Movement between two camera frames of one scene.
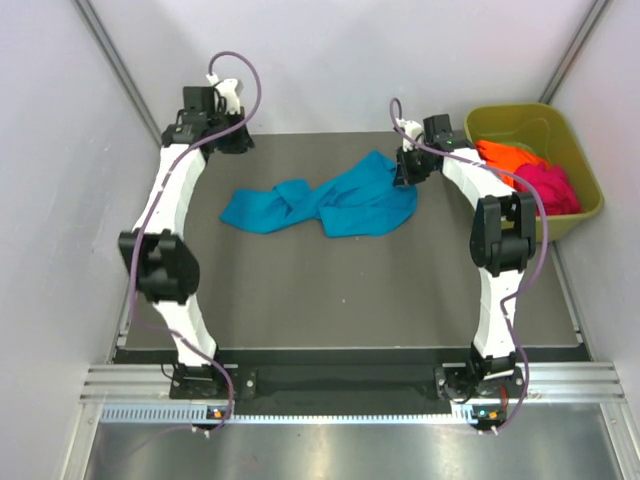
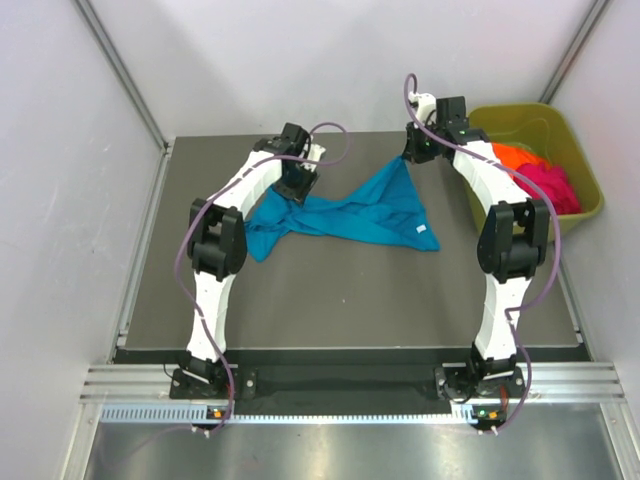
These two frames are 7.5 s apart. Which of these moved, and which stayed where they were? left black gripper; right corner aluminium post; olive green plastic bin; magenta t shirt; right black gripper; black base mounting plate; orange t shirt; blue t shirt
Moved: blue t shirt; left black gripper; right black gripper
Stayed: orange t shirt; right corner aluminium post; black base mounting plate; olive green plastic bin; magenta t shirt
